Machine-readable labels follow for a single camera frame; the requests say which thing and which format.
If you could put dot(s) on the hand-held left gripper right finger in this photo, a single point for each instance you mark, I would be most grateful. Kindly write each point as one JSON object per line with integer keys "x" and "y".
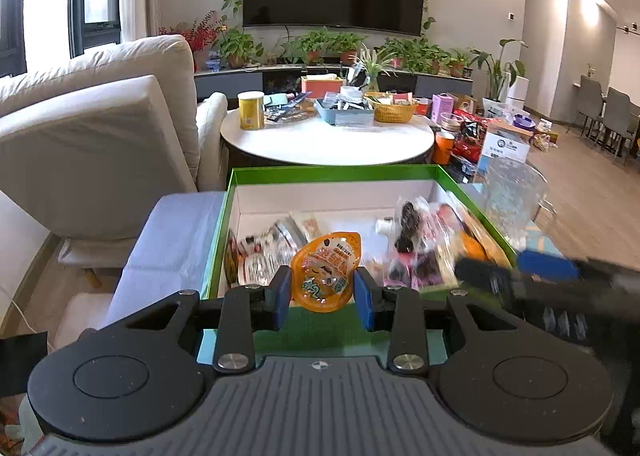
{"x": 363, "y": 298}

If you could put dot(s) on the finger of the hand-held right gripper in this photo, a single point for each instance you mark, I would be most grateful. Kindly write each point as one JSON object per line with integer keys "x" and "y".
{"x": 485, "y": 276}
{"x": 547, "y": 266}

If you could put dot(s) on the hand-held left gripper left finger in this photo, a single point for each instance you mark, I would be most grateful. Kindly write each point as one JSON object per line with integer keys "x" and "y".
{"x": 282, "y": 296}

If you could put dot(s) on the orange jelly pouch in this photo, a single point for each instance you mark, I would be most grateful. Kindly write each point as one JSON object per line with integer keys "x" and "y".
{"x": 325, "y": 266}

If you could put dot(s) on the pink snack packet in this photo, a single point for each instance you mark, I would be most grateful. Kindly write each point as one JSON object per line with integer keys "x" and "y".
{"x": 420, "y": 271}

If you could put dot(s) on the green cardboard box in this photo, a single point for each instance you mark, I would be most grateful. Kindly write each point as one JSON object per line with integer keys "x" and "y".
{"x": 320, "y": 196}

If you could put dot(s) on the orange snack packet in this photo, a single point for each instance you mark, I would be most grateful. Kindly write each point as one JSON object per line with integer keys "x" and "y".
{"x": 480, "y": 241}

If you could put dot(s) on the clear plastic snack packet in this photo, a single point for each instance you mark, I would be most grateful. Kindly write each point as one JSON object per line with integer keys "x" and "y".
{"x": 270, "y": 251}

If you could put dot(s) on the clear glass mug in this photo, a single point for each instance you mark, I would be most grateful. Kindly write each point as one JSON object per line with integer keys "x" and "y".
{"x": 515, "y": 196}

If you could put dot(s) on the clear packet of black cookies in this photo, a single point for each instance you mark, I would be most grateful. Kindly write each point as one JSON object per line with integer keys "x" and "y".
{"x": 410, "y": 223}

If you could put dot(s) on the white and blue carton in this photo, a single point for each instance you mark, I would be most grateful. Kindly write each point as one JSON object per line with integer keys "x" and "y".
{"x": 505, "y": 149}

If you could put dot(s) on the light blue cloth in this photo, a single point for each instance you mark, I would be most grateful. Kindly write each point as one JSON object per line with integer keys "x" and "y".
{"x": 160, "y": 256}

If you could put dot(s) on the orange can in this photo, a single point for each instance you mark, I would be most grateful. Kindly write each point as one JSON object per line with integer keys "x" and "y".
{"x": 443, "y": 149}

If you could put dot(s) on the red and black snack bag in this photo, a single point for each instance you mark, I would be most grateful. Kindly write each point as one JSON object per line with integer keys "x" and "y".
{"x": 470, "y": 136}

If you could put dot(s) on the purple bag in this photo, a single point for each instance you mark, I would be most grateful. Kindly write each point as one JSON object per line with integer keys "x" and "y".
{"x": 524, "y": 122}

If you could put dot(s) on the round white table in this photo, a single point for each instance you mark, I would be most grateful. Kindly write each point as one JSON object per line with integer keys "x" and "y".
{"x": 325, "y": 146}

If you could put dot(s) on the grey dining chair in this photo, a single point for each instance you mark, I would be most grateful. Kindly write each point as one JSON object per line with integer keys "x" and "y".
{"x": 617, "y": 116}
{"x": 590, "y": 101}

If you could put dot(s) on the pink carton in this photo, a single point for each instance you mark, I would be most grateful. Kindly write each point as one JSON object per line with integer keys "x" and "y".
{"x": 444, "y": 109}

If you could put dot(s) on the white floor pot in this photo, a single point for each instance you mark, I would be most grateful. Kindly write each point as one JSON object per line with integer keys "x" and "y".
{"x": 518, "y": 94}

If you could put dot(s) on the blue plastic basket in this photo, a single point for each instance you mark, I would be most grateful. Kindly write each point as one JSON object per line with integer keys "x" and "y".
{"x": 345, "y": 114}

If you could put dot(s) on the yellow woven basket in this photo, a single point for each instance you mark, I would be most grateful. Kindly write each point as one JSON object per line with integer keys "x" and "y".
{"x": 395, "y": 112}

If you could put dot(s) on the pile of dark stationery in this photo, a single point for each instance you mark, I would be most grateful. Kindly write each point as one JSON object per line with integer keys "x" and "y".
{"x": 287, "y": 109}

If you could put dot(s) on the yellow canister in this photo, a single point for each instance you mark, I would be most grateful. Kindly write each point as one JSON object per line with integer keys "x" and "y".
{"x": 251, "y": 111}

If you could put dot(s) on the peace lily plant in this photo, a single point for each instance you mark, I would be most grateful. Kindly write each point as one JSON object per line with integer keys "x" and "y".
{"x": 497, "y": 71}

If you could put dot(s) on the orange tissue box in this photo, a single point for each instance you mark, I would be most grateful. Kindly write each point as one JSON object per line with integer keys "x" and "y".
{"x": 320, "y": 87}

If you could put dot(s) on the grey television cabinet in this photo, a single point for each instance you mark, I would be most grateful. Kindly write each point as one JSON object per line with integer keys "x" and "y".
{"x": 230, "y": 81}

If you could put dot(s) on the green potted plant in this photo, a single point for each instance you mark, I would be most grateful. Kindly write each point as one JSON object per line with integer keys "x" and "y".
{"x": 237, "y": 46}
{"x": 415, "y": 56}
{"x": 330, "y": 44}

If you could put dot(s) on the spider plant in vase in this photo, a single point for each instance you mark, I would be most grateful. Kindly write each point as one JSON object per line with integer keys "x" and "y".
{"x": 375, "y": 66}

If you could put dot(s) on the beige fabric sofa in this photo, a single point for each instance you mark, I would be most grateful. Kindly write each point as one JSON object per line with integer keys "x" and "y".
{"x": 100, "y": 136}

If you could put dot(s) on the dark flat object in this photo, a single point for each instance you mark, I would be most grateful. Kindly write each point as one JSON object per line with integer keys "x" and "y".
{"x": 22, "y": 366}

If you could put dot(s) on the red flower arrangement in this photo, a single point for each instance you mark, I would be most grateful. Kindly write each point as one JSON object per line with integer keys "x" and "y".
{"x": 197, "y": 36}

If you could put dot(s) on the wide black framed window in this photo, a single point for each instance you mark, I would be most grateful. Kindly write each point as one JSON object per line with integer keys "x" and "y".
{"x": 12, "y": 11}

